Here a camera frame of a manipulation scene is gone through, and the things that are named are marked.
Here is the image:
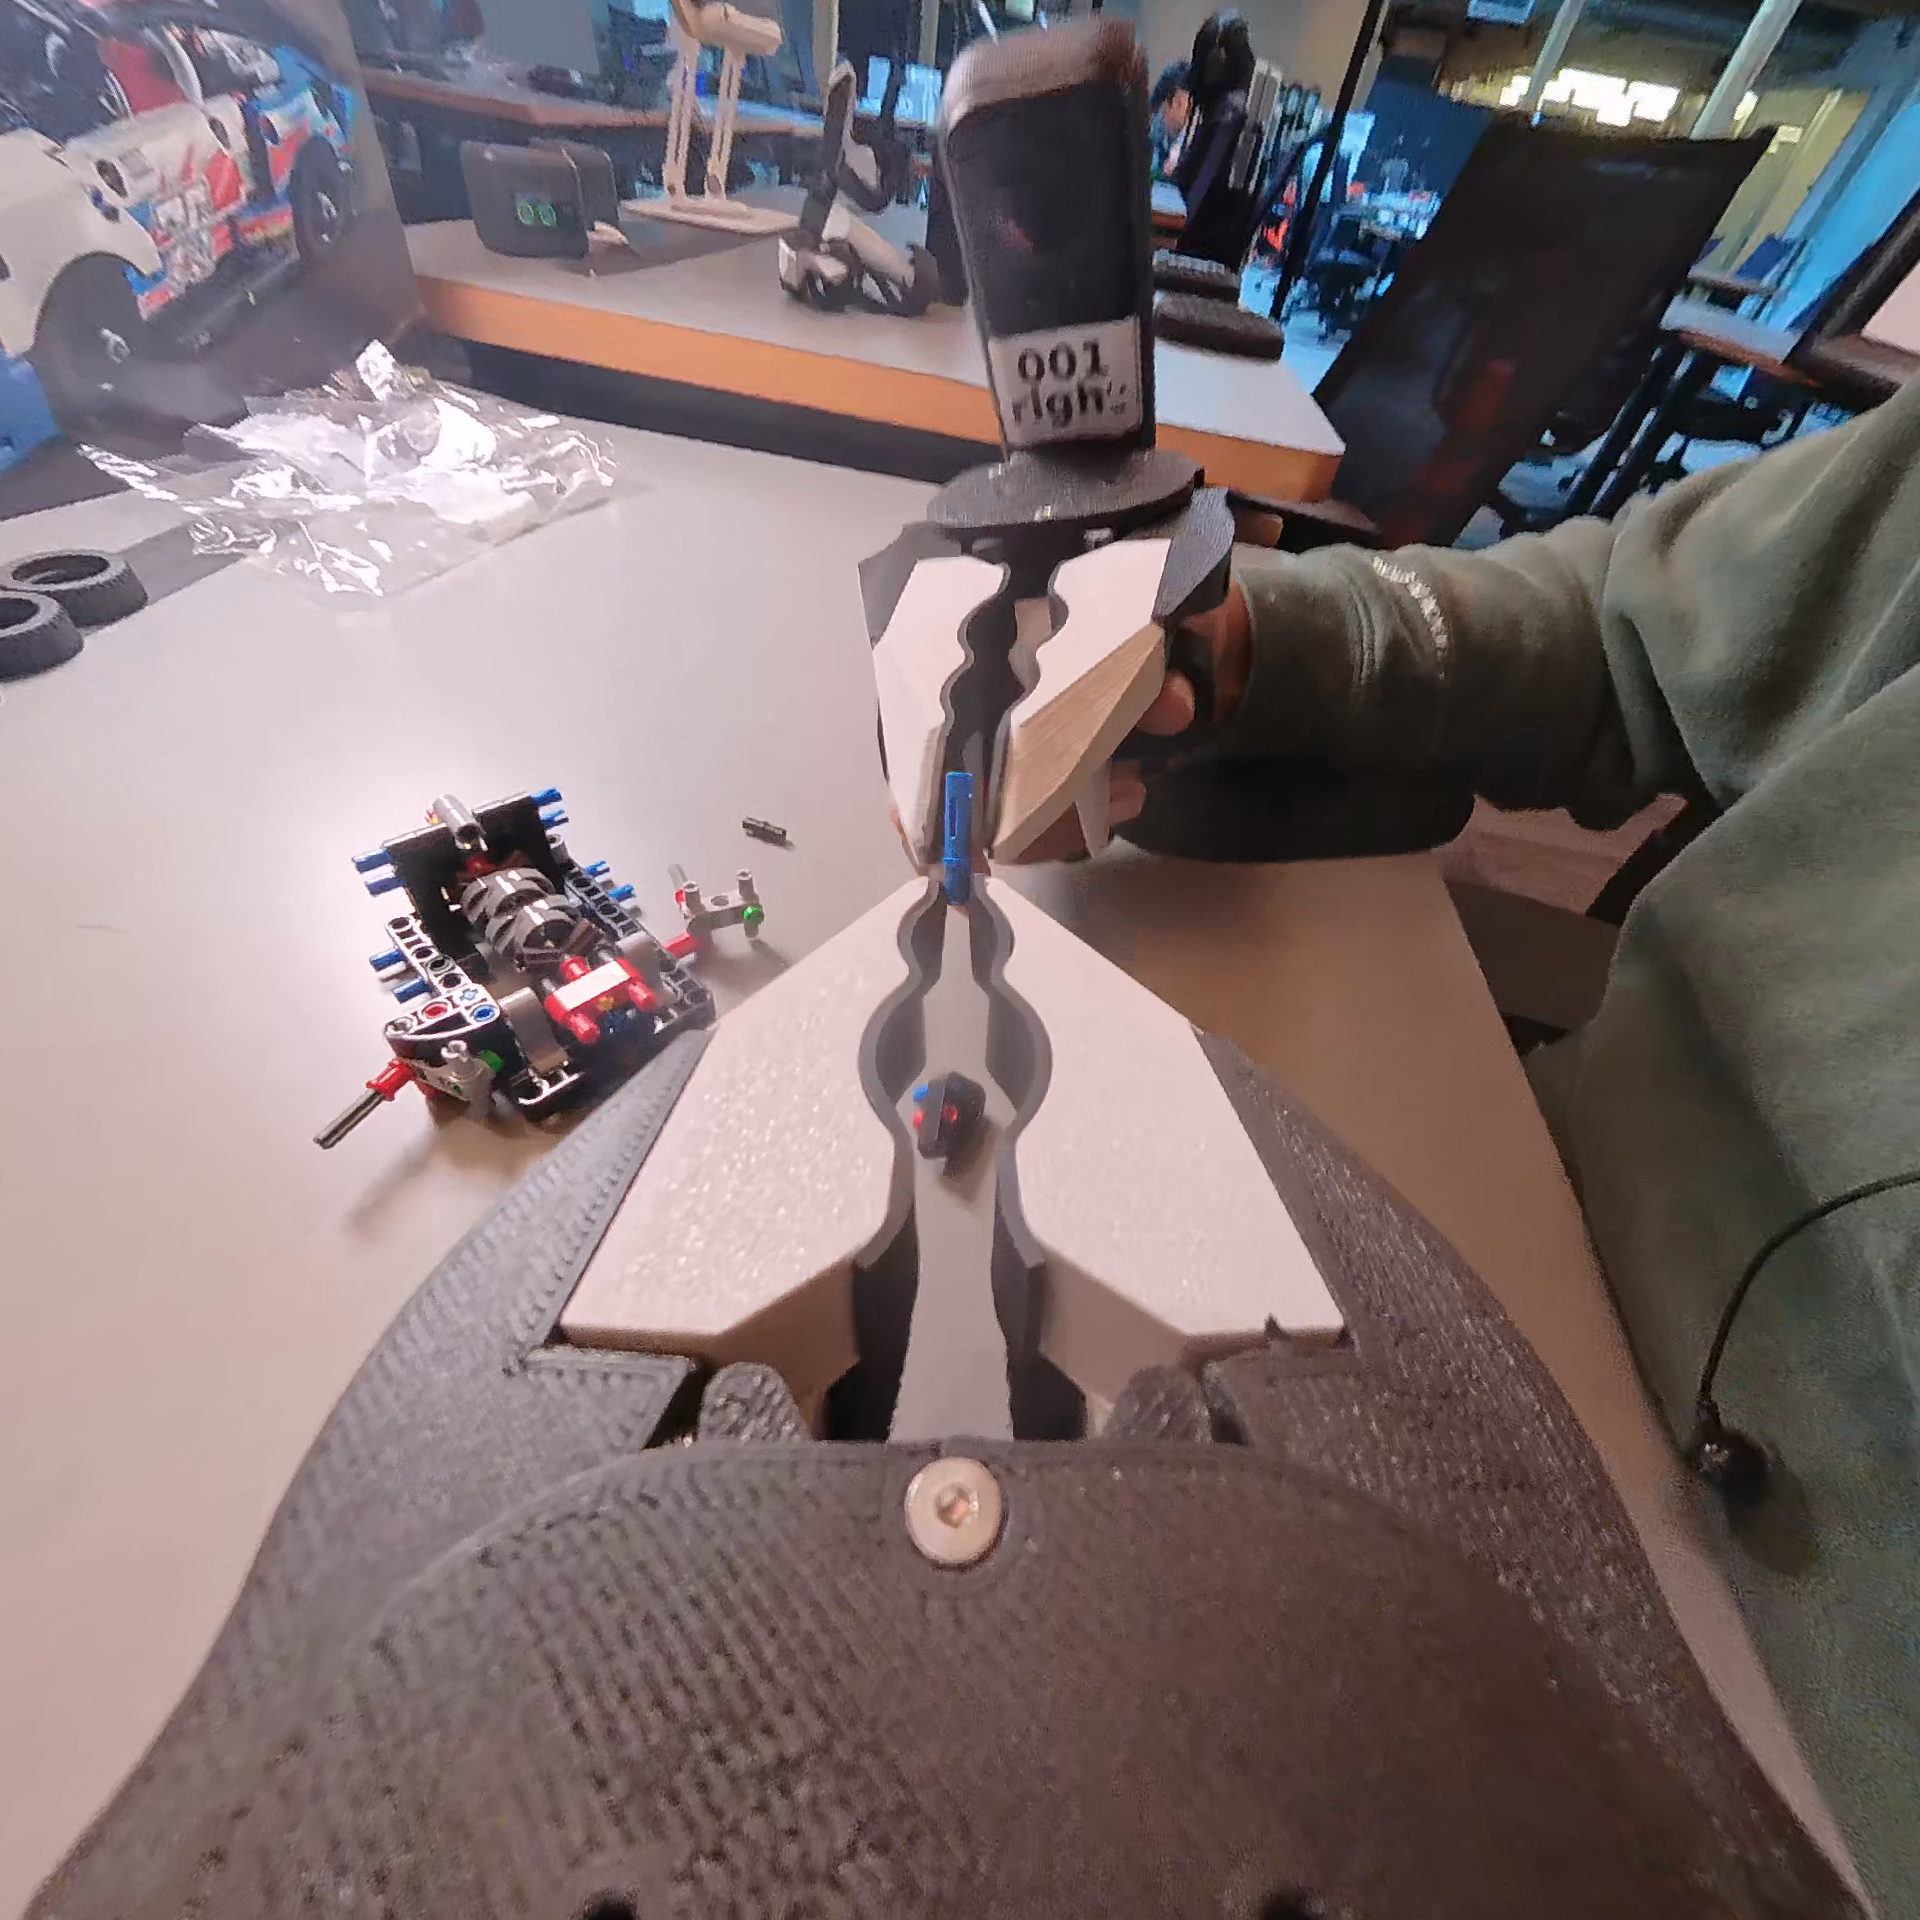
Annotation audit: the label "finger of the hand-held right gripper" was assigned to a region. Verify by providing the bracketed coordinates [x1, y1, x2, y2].
[876, 555, 981, 885]
[977, 541, 1177, 874]

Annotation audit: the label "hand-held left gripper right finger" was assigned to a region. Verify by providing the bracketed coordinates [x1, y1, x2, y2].
[971, 877, 1345, 1404]

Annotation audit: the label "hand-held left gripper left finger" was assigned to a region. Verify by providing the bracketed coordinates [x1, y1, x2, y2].
[562, 877, 950, 1404]

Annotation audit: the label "black triangular lego piece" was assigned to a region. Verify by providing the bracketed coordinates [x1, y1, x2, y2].
[901, 1074, 987, 1160]

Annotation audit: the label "person's right forearm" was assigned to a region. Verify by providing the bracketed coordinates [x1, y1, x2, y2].
[1115, 515, 1709, 866]

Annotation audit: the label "grey lego connector assembly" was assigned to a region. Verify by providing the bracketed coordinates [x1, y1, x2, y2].
[665, 861, 766, 950]

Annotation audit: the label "lego car chassis assembly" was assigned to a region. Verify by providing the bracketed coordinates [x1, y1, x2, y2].
[318, 784, 721, 1147]

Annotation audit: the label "black rubber lego tire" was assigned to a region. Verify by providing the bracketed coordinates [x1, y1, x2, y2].
[6, 555, 148, 627]
[0, 590, 83, 681]

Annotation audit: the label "lego set box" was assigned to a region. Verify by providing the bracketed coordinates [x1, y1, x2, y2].
[0, 0, 415, 449]

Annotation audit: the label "person's right hand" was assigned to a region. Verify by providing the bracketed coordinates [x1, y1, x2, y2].
[1100, 574, 1260, 843]

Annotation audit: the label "spare black white gripper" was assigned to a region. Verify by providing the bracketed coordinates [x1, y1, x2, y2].
[776, 64, 943, 319]

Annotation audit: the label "grey desk with wooden edge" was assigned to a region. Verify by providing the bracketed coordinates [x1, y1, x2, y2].
[403, 197, 1345, 502]

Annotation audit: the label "white desk stand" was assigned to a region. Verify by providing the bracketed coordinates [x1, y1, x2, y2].
[625, 0, 799, 237]

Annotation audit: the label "black mesh office chair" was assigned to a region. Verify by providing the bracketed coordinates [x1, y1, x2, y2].
[1313, 113, 1782, 555]

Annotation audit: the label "black charger case green lights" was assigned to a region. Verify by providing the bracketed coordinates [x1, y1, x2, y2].
[455, 141, 619, 263]

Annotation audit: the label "crumpled clear plastic bag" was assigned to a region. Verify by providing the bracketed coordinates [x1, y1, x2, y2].
[83, 333, 619, 593]

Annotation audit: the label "person's green sweatshirt torso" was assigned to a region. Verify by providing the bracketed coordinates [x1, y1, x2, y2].
[1520, 383, 1920, 1891]

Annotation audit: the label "black cable with earbud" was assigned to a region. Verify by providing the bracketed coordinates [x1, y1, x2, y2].
[1689, 1172, 1920, 1491]

